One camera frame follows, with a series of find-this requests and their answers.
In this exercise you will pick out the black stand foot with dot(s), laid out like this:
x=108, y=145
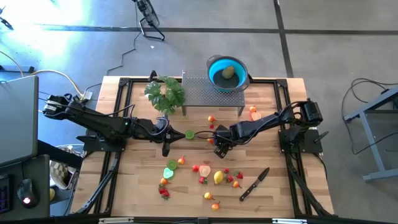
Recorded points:
x=7, y=24

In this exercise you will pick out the orange toy pear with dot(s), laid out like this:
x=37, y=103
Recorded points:
x=181, y=160
x=207, y=195
x=215, y=206
x=236, y=184
x=163, y=182
x=211, y=118

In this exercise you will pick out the green toy fruit half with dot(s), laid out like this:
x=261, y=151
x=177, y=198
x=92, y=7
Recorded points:
x=168, y=174

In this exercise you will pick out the black keyboard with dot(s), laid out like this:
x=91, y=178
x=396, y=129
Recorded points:
x=4, y=196

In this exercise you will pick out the blue grey collapsible colander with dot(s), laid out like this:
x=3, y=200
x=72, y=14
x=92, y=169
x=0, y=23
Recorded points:
x=217, y=70

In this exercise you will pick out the black desk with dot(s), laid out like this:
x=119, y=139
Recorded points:
x=42, y=174

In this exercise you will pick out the green plant in white pot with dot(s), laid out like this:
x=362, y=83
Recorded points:
x=166, y=96

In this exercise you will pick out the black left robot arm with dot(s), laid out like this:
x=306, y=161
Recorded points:
x=93, y=119

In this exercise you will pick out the grey perforated metal shelf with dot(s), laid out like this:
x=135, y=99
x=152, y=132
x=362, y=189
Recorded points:
x=199, y=93

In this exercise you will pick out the checkered bag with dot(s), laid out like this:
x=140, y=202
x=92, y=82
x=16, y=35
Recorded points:
x=62, y=175

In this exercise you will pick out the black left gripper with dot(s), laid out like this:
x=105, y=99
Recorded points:
x=166, y=133

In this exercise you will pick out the small orange toy fruit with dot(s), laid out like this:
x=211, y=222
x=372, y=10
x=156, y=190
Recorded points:
x=211, y=141
x=253, y=109

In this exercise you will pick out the grey metal table frame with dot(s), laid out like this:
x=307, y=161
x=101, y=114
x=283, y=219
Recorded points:
x=373, y=146

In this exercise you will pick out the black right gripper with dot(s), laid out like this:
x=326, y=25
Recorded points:
x=226, y=137

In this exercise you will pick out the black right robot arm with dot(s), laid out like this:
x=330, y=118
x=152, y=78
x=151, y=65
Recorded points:
x=264, y=123

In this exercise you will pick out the silver bracket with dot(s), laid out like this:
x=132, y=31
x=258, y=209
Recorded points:
x=116, y=220
x=289, y=221

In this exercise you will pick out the black computer mouse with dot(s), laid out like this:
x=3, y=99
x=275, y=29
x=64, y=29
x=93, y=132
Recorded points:
x=28, y=193

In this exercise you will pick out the white power adapter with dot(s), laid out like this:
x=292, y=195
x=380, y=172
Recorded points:
x=88, y=95

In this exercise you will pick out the brown whole toy kiwi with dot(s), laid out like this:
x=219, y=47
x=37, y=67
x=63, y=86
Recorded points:
x=228, y=72

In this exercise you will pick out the yellow toy lemon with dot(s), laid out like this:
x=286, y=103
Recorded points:
x=218, y=177

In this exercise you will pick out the black floor fan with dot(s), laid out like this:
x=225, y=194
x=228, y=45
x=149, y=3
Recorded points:
x=149, y=14

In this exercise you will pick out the black kitchen knife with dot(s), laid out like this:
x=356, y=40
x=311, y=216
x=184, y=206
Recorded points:
x=253, y=186

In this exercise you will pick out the black curved bracket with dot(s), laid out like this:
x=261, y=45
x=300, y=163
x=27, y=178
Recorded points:
x=152, y=74
x=251, y=78

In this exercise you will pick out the yellow round object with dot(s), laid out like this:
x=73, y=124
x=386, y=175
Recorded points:
x=52, y=194

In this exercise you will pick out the red toy pear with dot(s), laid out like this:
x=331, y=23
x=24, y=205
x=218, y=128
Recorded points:
x=195, y=168

